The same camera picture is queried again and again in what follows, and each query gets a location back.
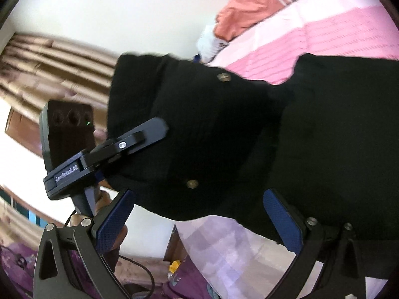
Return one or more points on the pink checked bed sheet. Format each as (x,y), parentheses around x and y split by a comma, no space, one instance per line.
(236,262)

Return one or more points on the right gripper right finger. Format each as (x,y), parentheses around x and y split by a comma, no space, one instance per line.
(342,274)

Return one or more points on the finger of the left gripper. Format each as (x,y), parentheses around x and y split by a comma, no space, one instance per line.
(136,139)

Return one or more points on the black denim pants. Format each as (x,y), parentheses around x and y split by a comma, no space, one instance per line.
(326,139)

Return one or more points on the beige curtain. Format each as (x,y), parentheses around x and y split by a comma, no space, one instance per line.
(36,69)

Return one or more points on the left hand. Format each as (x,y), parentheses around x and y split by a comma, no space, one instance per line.
(99,234)

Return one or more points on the wooden furniture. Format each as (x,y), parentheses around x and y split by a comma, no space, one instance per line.
(24,131)

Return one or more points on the yellow small object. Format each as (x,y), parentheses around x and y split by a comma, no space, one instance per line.
(174,266)

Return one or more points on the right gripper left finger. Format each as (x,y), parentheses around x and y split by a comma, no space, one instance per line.
(52,272)

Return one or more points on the small blue object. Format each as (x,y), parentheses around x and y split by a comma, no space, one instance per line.
(197,59)

